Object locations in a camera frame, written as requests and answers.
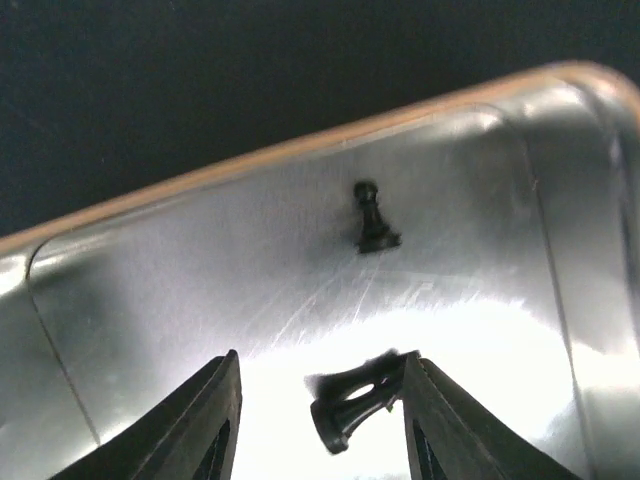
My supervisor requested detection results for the yellow bear tin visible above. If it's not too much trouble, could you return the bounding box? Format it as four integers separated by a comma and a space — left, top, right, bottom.
1, 63, 639, 479

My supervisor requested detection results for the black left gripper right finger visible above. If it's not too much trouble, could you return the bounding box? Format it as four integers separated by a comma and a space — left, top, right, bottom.
402, 353, 577, 479

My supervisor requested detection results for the black pawn in tin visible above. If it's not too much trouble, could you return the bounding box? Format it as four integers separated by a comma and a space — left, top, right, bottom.
353, 180, 401, 255

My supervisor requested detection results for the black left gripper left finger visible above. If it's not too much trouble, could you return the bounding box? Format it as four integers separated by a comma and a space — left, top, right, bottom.
54, 349, 242, 480

